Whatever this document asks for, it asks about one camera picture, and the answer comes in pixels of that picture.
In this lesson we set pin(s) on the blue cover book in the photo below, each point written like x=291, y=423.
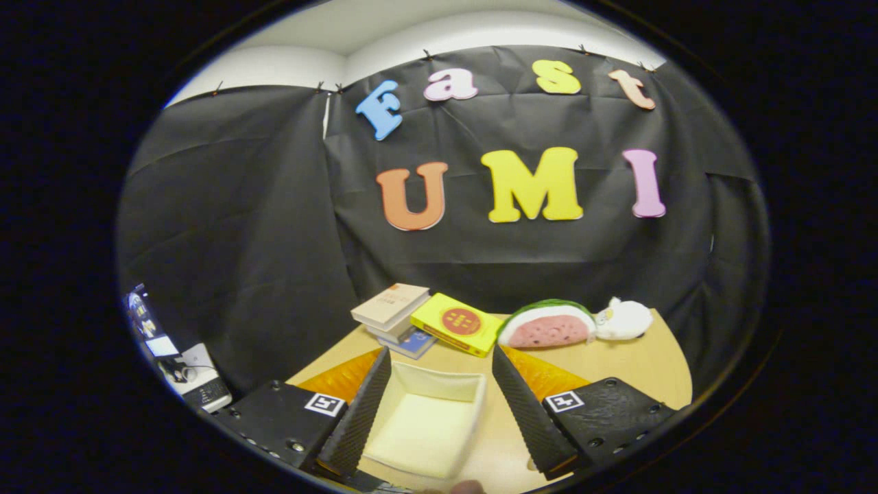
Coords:
x=415, y=344

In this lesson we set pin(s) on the lit computer screen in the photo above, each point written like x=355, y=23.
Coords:
x=147, y=322

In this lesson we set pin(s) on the grey-spined book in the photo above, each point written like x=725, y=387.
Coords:
x=392, y=329

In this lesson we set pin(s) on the watermelon slice plush toy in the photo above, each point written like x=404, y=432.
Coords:
x=549, y=329

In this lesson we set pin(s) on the yellow book with red circle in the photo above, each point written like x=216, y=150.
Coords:
x=456, y=322

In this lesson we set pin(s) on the white plush toy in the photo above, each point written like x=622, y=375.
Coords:
x=624, y=320

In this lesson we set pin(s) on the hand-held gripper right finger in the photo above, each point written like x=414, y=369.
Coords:
x=531, y=418

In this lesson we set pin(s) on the cream fabric storage box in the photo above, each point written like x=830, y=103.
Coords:
x=425, y=425

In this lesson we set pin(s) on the beige paperback book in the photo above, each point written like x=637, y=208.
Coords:
x=391, y=303

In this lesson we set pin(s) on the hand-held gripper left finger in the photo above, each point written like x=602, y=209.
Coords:
x=360, y=418

